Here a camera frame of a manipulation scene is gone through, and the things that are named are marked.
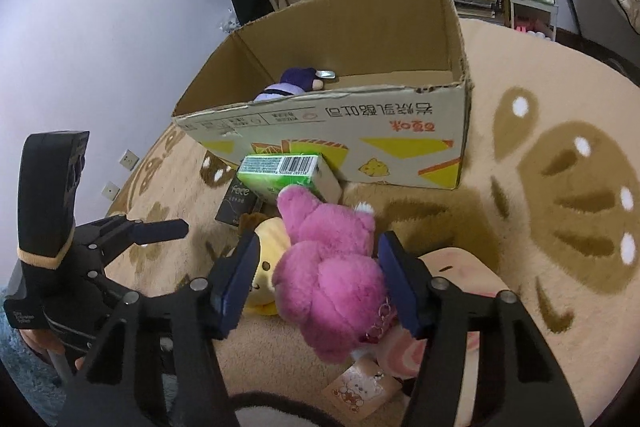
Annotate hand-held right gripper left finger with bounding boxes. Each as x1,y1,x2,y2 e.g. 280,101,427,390
57,234,263,427

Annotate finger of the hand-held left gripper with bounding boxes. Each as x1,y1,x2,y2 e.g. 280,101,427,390
75,214,190,268
87,267,138,298

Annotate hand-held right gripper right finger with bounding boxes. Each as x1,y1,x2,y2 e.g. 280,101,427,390
377,231,586,427

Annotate yellow plush dog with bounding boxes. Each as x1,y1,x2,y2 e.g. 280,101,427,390
237,213,291,319

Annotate cream and pink plush toy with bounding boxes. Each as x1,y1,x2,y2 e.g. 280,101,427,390
350,247,508,427

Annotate pink plush bear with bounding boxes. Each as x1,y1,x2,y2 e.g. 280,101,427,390
272,184,401,364

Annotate black tissue pack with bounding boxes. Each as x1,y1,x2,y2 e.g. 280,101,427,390
215,177,266,227

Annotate green tissue pack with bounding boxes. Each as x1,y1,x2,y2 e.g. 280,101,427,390
236,153,343,204

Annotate printed cardboard box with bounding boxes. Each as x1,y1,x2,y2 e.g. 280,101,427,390
171,0,473,190

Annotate person's left forearm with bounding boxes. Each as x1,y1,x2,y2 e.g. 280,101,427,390
0,287,66,427

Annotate person's left hand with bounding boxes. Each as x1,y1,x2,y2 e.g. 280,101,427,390
19,329,88,373

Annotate printed paper hang tag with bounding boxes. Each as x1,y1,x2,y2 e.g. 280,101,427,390
322,354,403,420

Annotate purple plush toy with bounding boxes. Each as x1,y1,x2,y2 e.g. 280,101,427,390
252,67,338,102

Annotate pink and white bottles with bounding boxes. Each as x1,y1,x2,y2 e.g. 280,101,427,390
515,22,551,40

